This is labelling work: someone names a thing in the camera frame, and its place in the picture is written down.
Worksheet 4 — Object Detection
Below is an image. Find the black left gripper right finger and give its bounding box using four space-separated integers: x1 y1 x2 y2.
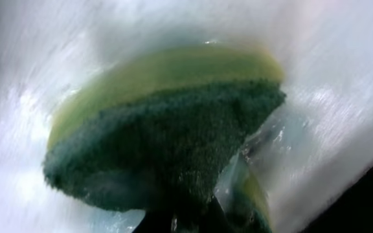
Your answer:
199 196 234 233

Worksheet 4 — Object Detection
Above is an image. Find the green yellow scrubbing sponge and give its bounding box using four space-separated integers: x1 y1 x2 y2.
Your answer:
43 45 286 232

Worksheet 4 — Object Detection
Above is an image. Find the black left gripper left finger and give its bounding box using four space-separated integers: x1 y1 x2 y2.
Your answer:
133 211 173 233

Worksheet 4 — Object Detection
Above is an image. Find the small dark soapy water tray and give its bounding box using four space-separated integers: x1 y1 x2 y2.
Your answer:
0 1 373 232

